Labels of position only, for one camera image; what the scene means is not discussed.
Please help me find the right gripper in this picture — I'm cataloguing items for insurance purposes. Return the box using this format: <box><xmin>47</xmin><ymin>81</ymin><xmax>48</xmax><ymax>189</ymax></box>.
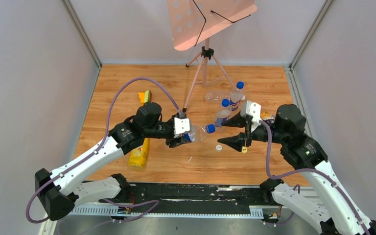
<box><xmin>216</xmin><ymin>111</ymin><xmax>287</xmax><ymax>150</ymax></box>

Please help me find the pepsi bottle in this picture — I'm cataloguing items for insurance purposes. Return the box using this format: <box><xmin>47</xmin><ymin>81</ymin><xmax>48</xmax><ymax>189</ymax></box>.
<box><xmin>214</xmin><ymin>98</ymin><xmax>231</xmax><ymax>127</ymax></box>
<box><xmin>230</xmin><ymin>81</ymin><xmax>245</xmax><ymax>112</ymax></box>
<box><xmin>184</xmin><ymin>125</ymin><xmax>208</xmax><ymax>143</ymax></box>

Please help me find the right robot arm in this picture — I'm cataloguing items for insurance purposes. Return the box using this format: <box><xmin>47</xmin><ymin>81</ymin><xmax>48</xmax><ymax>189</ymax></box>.
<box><xmin>218</xmin><ymin>101</ymin><xmax>376</xmax><ymax>235</ymax></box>

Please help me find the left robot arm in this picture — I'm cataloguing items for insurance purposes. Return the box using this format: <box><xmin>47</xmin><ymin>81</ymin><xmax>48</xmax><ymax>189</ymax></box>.
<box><xmin>34</xmin><ymin>102</ymin><xmax>192</xmax><ymax>221</ymax></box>

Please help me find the orange dark label bottle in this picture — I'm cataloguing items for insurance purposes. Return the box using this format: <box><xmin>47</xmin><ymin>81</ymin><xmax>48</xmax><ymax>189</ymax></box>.
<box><xmin>260</xmin><ymin>111</ymin><xmax>275</xmax><ymax>121</ymax></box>

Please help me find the yellow juice bottle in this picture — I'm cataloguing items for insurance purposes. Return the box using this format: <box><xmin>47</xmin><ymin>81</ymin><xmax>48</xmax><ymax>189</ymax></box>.
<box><xmin>128</xmin><ymin>139</ymin><xmax>150</xmax><ymax>170</ymax></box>

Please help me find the clear bottle white cap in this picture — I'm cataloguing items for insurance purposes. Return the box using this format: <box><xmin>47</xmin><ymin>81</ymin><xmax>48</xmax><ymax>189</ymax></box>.
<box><xmin>205</xmin><ymin>90</ymin><xmax>231</xmax><ymax>102</ymax></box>

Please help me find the yellow green toy block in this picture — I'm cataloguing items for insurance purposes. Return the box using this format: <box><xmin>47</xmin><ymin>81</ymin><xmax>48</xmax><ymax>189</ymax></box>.
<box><xmin>138</xmin><ymin>90</ymin><xmax>152</xmax><ymax>104</ymax></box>

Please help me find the pink music stand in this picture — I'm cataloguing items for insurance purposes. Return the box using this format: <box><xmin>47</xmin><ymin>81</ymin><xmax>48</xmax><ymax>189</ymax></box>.
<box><xmin>166</xmin><ymin>0</ymin><xmax>258</xmax><ymax>113</ymax></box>

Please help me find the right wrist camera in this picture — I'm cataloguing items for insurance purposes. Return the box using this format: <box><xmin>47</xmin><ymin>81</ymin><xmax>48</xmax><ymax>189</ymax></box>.
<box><xmin>240</xmin><ymin>100</ymin><xmax>262</xmax><ymax>131</ymax></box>

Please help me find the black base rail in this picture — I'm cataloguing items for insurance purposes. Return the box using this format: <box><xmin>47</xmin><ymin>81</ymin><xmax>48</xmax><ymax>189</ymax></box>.
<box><xmin>71</xmin><ymin>181</ymin><xmax>341</xmax><ymax>224</ymax></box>

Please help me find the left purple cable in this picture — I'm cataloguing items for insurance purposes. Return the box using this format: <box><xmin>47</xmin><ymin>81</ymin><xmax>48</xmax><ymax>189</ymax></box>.
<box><xmin>25</xmin><ymin>76</ymin><xmax>188</xmax><ymax>235</ymax></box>

